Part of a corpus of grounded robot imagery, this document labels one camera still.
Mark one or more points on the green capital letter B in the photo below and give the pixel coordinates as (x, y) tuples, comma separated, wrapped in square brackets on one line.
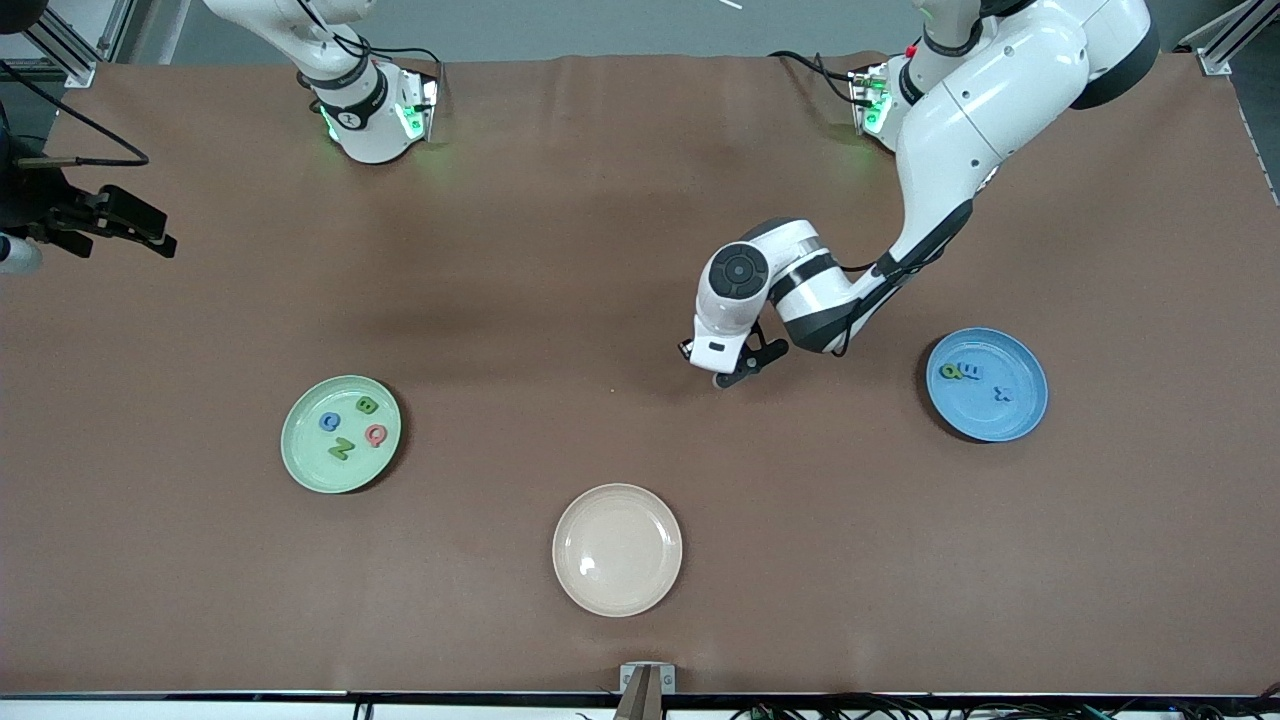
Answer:
[(367, 405)]

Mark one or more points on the cream plate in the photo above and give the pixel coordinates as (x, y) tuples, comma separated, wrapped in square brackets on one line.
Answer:
[(617, 550)]

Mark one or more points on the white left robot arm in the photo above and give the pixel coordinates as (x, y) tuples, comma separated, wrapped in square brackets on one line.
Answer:
[(1000, 90)]

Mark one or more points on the green capital letter N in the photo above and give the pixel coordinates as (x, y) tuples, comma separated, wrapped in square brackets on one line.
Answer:
[(342, 448)]

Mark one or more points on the red capital letter Q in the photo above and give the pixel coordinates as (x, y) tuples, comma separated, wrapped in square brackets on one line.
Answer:
[(376, 435)]

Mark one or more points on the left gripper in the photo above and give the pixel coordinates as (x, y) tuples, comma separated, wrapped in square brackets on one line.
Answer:
[(684, 348)]

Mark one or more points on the green lowercase letter b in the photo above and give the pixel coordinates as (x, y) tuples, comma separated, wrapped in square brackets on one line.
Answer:
[(950, 372)]

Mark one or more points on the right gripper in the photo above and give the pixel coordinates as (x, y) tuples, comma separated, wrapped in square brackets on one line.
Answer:
[(30, 199)]

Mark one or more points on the grey-brown tapered pole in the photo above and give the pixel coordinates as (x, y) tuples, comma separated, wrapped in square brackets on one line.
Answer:
[(640, 705)]

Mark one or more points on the aluminium frame profile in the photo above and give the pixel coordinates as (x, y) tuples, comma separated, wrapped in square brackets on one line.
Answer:
[(1225, 40), (70, 50)]

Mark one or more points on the silver metal bracket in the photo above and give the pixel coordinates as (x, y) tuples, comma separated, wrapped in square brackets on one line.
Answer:
[(647, 678)]

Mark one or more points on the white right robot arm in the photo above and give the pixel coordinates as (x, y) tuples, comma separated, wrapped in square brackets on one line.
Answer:
[(360, 110)]

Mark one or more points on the blue capital letter C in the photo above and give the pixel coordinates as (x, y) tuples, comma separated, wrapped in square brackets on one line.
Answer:
[(330, 422)]

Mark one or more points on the green plate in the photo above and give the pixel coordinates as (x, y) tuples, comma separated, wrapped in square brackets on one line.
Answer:
[(310, 460)]

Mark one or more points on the blue plate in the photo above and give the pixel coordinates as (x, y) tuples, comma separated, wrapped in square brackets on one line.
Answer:
[(985, 420)]

